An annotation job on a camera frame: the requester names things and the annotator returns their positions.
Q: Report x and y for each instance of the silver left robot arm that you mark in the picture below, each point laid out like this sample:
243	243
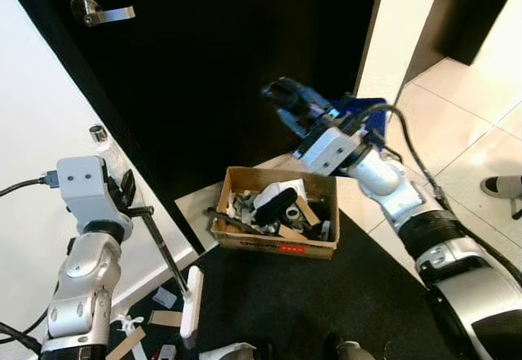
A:
81	278

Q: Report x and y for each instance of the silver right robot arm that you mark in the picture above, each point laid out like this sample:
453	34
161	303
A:
465	295

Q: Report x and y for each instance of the black floor mat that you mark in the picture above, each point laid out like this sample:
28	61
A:
310	303

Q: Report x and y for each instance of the white plastic piece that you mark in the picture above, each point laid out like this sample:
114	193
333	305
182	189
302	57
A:
277	188

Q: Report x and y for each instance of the black door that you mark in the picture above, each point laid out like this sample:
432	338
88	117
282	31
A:
212	58

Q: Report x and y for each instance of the grey paper scrap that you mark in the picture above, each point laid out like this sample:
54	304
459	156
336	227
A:
164	297

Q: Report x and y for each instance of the black oblong tool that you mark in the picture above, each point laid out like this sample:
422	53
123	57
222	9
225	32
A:
277	206

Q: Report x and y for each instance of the white crumpled scrap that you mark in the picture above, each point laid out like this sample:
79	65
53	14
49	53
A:
127	323

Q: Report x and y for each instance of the brown cardboard box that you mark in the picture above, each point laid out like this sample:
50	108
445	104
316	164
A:
269	246

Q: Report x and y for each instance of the long brown cardboard scrap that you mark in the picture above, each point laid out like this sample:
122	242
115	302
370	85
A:
126	345

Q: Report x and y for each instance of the white crumpled paper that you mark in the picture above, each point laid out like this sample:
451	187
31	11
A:
228	351

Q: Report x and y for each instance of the dark narrow door panel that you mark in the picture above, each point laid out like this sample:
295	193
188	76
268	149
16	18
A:
465	9

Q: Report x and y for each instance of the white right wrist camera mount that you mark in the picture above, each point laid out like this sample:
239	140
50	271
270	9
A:
326	152

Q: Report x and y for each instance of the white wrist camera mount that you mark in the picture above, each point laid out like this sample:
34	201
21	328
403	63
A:
86	184
326	152

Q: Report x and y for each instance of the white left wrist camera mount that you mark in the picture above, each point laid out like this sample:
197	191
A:
86	184

